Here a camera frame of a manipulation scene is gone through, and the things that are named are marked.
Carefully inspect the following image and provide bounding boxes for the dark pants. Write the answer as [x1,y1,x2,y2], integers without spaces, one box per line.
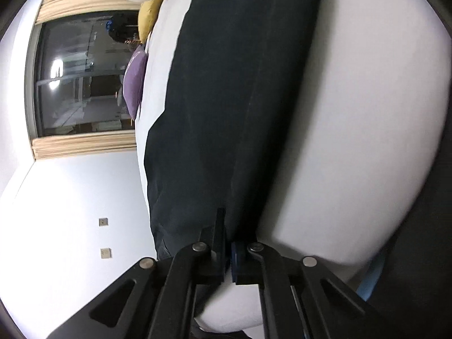
[146,0,327,265]

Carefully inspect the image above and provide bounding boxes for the dark window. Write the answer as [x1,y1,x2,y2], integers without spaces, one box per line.
[24,10,140,140]

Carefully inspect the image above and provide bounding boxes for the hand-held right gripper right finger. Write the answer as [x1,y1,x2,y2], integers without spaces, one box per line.
[231,242,387,339]

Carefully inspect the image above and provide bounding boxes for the white bed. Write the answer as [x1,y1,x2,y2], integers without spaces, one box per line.
[135,0,448,336]

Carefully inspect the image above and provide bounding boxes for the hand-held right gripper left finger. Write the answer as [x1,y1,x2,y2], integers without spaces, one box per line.
[46,208,227,339]

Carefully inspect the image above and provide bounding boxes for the purple pillow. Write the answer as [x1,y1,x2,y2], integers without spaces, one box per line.
[123,45,148,121]

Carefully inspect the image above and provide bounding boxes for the yellow pillow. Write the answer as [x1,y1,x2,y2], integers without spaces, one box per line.
[138,0,166,42]

